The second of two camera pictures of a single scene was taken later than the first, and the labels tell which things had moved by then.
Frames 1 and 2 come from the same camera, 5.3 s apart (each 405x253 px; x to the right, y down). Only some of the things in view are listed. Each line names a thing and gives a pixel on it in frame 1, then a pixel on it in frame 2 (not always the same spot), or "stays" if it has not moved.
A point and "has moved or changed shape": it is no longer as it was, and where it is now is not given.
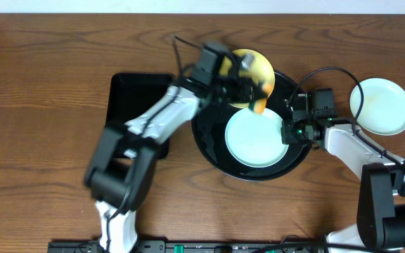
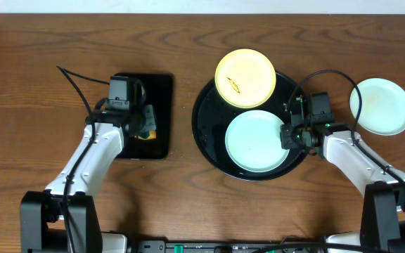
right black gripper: x=287 y=132 stays
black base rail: x=195 y=247 stays
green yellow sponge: x=258 y=104 has moved or changed shape
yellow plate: x=255 y=63 stays
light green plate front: x=387 y=109 stays
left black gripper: x=240 y=84 -> x=150 y=121
